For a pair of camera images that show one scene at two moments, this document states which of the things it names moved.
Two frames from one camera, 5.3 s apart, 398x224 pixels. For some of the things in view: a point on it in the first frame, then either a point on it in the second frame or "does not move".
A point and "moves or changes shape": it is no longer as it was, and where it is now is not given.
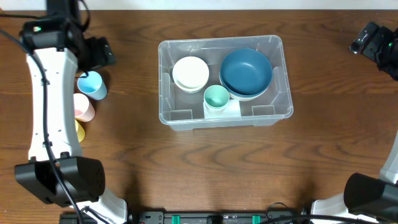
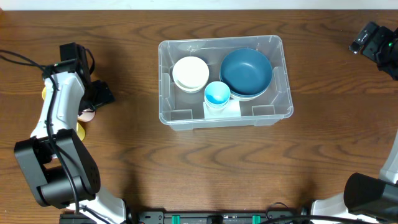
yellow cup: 80,130 does not move
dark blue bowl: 245,72 does not move
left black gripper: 101,54 → 101,94
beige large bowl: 244,98 does not move
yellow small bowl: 189,91 does not move
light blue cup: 92,85 moves or changes shape
